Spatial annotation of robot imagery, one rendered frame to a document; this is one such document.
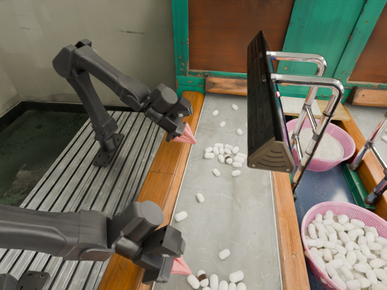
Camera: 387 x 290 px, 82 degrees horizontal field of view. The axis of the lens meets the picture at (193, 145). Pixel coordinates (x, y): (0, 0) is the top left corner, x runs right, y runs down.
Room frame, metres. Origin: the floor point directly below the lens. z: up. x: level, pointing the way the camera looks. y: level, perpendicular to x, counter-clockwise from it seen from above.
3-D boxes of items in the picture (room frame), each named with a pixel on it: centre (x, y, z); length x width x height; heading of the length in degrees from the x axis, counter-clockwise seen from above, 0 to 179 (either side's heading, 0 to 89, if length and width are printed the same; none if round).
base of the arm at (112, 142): (0.72, 0.37, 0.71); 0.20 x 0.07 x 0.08; 174
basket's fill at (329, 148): (0.69, -0.49, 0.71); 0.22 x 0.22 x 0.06
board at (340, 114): (0.90, -0.53, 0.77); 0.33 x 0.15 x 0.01; 80
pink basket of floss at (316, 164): (0.69, -0.49, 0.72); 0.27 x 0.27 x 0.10
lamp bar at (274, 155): (0.57, -0.19, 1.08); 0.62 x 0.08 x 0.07; 170
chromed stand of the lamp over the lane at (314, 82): (0.55, -0.27, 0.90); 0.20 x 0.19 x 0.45; 170
